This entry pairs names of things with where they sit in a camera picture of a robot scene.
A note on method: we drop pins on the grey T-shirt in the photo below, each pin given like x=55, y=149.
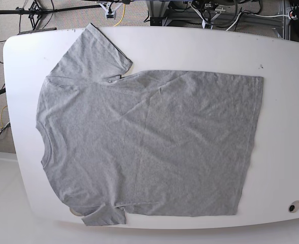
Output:
x=155, y=143

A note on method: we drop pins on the tan round table grommet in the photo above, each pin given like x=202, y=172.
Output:
x=75, y=213

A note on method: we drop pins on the black tripod stand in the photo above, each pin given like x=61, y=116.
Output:
x=40, y=17

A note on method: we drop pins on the round table grommet hole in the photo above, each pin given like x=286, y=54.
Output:
x=294, y=207

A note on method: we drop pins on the aluminium frame stand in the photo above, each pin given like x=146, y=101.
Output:
x=224, y=15

